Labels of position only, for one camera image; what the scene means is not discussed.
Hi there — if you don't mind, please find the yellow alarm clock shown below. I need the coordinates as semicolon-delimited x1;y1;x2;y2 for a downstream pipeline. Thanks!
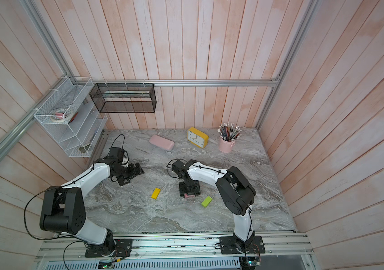
187;127;209;149

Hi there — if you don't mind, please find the pink block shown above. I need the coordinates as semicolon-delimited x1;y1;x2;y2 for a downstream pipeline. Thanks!
184;194;195;199

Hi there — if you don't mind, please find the white wire shelf rack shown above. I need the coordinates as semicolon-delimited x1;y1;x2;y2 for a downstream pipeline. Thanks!
34;76;107;158

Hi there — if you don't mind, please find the pink pencil case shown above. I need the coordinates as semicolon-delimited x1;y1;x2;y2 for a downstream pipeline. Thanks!
149;135;175;151

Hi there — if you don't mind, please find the yellow block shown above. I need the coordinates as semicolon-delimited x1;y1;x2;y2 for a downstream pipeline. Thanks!
151;188;161;200

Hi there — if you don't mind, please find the tape roll on shelf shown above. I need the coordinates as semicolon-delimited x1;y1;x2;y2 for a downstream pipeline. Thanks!
49;108;74;123

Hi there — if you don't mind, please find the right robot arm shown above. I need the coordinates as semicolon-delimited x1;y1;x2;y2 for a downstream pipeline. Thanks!
167;159;256;253

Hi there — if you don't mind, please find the black mesh wall basket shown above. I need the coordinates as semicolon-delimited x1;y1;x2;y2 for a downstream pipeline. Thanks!
90;83;157;113

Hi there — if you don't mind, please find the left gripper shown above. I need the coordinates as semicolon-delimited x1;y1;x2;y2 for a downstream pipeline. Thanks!
113;162;145;186

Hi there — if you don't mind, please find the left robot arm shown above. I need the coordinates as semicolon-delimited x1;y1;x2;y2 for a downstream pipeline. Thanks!
40;147;144;249

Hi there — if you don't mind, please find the green block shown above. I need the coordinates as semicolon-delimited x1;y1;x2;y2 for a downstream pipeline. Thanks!
201;196;213;208

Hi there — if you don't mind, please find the aluminium front rail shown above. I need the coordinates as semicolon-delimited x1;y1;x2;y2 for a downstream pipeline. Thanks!
35;231;314;262

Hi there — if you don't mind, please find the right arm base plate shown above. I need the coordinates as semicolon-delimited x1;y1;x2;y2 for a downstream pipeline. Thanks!
219;235;266;254

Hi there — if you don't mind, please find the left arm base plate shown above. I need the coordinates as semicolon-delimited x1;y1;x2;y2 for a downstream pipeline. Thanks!
85;238;132;258

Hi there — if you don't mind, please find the pink pencil cup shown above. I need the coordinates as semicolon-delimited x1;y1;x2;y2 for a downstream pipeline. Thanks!
218;137;235;153

